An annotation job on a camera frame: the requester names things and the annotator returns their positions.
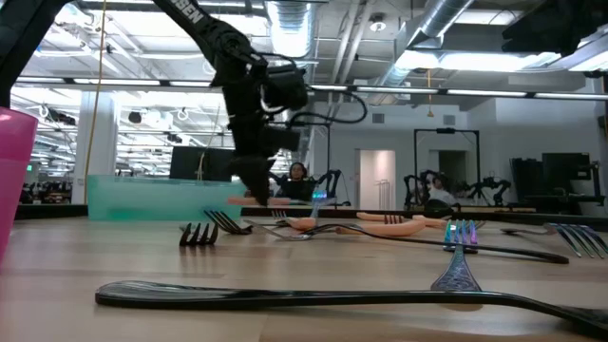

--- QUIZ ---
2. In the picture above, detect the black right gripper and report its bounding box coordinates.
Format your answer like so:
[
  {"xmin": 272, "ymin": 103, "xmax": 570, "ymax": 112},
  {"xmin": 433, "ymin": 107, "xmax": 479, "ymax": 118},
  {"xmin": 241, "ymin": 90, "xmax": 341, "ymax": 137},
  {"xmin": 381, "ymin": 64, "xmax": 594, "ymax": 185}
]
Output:
[{"xmin": 502, "ymin": 0, "xmax": 608, "ymax": 57}]

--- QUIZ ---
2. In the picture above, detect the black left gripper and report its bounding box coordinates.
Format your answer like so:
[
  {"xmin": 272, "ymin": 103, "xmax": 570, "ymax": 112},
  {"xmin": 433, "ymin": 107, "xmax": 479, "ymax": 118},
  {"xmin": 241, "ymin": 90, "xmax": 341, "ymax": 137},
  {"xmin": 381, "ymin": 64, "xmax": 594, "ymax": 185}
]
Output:
[{"xmin": 225, "ymin": 85, "xmax": 301, "ymax": 207}]

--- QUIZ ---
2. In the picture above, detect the iridescent rainbow fork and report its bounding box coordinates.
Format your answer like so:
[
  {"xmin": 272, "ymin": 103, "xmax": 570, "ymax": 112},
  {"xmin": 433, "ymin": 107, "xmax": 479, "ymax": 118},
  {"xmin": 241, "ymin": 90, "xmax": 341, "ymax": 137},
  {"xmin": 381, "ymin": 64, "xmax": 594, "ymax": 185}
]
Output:
[
  {"xmin": 429, "ymin": 218, "xmax": 483, "ymax": 293},
  {"xmin": 500, "ymin": 222, "xmax": 608, "ymax": 260}
]

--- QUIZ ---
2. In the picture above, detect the person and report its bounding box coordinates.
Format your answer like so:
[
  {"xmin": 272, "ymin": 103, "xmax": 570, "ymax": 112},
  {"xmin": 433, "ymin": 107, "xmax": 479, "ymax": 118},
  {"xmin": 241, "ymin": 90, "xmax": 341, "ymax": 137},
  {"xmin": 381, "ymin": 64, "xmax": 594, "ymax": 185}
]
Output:
[
  {"xmin": 426, "ymin": 171, "xmax": 461, "ymax": 208},
  {"xmin": 278, "ymin": 161, "xmax": 315, "ymax": 203}
]

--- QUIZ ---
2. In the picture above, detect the black monitor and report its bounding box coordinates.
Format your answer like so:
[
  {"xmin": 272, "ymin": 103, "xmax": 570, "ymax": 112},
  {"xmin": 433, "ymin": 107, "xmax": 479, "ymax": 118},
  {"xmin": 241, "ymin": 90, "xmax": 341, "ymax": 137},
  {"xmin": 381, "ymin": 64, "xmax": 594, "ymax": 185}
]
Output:
[{"xmin": 168, "ymin": 145, "xmax": 236, "ymax": 183}]

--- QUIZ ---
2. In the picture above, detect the teal translucent plastic bin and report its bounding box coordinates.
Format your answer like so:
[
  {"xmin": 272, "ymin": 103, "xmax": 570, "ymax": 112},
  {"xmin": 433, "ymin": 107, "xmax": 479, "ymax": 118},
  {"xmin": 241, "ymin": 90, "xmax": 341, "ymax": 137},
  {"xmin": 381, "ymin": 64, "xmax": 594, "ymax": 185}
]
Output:
[{"xmin": 86, "ymin": 174, "xmax": 246, "ymax": 223}]

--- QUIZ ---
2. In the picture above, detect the black desk with monitors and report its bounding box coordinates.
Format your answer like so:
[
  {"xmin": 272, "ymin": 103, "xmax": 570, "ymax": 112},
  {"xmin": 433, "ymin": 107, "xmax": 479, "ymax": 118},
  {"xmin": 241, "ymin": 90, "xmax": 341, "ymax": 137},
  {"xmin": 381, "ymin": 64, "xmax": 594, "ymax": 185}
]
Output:
[{"xmin": 509, "ymin": 151, "xmax": 607, "ymax": 216}]

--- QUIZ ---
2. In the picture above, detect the white pillar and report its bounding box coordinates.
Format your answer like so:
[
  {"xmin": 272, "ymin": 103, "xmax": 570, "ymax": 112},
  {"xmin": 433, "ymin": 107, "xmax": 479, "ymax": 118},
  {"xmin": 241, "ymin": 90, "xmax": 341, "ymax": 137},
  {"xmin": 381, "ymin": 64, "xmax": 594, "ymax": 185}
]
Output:
[{"xmin": 70, "ymin": 91, "xmax": 118, "ymax": 205}]

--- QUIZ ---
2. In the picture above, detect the overhead light bar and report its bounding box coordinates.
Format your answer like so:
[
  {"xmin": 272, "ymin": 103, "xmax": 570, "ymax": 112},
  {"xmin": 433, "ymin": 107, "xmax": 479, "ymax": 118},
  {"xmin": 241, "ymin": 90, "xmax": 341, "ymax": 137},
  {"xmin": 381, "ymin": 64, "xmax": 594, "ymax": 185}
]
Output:
[{"xmin": 0, "ymin": 74, "xmax": 608, "ymax": 102}]

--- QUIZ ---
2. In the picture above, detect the pink translucent plastic bin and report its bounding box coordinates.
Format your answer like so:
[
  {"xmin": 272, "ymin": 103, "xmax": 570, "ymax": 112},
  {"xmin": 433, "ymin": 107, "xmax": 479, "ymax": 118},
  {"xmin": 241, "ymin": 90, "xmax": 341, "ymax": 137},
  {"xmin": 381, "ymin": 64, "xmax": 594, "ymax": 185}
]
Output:
[{"xmin": 0, "ymin": 106, "xmax": 39, "ymax": 261}]

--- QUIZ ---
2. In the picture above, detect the black metal frame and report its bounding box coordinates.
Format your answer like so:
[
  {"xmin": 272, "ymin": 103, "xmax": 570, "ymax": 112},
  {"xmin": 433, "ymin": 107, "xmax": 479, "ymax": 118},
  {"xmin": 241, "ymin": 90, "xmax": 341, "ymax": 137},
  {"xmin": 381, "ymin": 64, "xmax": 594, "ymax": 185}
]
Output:
[
  {"xmin": 411, "ymin": 126, "xmax": 482, "ymax": 210},
  {"xmin": 303, "ymin": 120, "xmax": 333, "ymax": 206}
]

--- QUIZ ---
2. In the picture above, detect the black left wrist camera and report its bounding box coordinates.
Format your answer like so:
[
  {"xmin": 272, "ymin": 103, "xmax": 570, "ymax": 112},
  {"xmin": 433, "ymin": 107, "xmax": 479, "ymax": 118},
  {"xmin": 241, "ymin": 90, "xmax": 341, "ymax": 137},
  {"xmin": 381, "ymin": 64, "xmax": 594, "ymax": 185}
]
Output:
[{"xmin": 265, "ymin": 65, "xmax": 311, "ymax": 114}]

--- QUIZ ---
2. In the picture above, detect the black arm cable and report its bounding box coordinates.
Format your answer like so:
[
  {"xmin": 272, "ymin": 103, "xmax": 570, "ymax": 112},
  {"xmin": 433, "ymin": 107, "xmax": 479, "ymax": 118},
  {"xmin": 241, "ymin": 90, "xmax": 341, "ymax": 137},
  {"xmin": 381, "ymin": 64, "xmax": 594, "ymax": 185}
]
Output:
[{"xmin": 284, "ymin": 88, "xmax": 370, "ymax": 128}]

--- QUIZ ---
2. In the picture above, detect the silver round ventilation duct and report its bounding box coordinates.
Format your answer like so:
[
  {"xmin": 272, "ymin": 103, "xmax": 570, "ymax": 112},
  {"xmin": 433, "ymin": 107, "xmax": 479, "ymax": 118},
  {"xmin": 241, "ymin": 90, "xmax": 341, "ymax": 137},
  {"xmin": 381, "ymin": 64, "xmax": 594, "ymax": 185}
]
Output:
[
  {"xmin": 370, "ymin": 0, "xmax": 476, "ymax": 104},
  {"xmin": 265, "ymin": 0, "xmax": 318, "ymax": 165}
]

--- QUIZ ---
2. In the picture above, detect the yellow cable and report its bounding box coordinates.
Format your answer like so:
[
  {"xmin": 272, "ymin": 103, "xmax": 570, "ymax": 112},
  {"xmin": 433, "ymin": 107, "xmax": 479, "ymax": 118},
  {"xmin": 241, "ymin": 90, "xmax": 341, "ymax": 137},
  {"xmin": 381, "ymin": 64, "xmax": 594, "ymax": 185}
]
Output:
[{"xmin": 83, "ymin": 0, "xmax": 108, "ymax": 205}]

